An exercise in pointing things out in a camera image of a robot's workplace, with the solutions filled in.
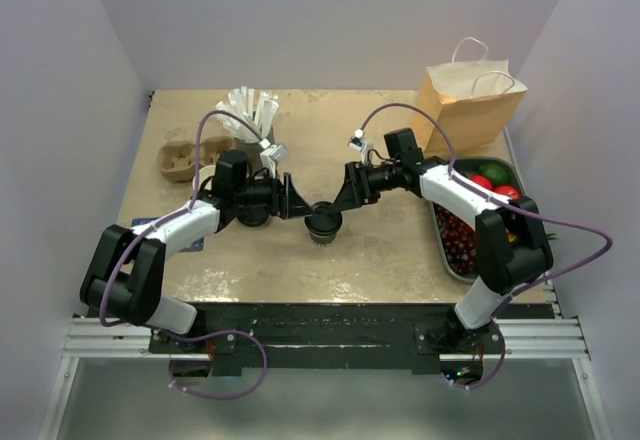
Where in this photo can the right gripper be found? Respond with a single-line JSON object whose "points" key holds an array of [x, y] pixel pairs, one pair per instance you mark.
{"points": [[357, 190]]}

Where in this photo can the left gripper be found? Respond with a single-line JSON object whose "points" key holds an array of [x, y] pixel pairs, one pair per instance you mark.
{"points": [[289, 203]]}

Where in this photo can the black plastic cup lid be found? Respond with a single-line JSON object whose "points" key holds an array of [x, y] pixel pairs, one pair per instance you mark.
{"points": [[324, 219]]}

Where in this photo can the cardboard cup carrier top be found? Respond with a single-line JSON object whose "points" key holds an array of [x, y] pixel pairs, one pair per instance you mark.
{"points": [[176, 160]]}

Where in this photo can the black paper coffee cup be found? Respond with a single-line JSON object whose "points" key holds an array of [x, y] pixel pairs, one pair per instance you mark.
{"points": [[324, 235]]}

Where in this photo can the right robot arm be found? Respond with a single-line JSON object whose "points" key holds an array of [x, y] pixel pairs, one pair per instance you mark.
{"points": [[425, 178]]}

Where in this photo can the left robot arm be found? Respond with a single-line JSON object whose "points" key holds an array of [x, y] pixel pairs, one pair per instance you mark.
{"points": [[124, 281]]}

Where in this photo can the blue battery blister pack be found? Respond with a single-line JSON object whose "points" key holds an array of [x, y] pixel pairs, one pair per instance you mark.
{"points": [[137, 223]]}

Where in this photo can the brown paper takeout bag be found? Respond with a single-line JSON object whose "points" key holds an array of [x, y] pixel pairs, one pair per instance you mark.
{"points": [[471, 97]]}

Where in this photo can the stack of paper cups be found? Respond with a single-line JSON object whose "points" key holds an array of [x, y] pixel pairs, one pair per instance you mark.
{"points": [[203, 178]]}

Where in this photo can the dark red grapes bunch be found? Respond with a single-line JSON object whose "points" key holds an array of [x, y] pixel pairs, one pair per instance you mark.
{"points": [[458, 240]]}

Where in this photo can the red apple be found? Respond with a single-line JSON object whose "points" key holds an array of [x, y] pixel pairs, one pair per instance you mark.
{"points": [[482, 182]]}

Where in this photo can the grey fruit tray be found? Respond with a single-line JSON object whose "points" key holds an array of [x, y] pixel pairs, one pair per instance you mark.
{"points": [[512, 247]]}

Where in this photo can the green apple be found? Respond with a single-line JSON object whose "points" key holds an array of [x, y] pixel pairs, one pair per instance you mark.
{"points": [[495, 173]]}

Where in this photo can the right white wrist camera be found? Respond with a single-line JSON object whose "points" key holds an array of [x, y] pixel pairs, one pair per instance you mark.
{"points": [[359, 143]]}

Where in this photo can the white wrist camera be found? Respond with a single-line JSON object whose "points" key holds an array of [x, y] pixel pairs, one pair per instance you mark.
{"points": [[271, 154], [359, 143]]}

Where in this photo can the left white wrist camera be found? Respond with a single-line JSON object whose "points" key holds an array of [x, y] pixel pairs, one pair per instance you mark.
{"points": [[271, 154]]}

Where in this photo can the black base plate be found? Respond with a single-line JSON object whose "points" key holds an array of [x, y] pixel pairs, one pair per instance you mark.
{"points": [[384, 336]]}

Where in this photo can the aluminium rail frame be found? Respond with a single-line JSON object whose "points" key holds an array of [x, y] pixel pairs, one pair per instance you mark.
{"points": [[331, 371]]}

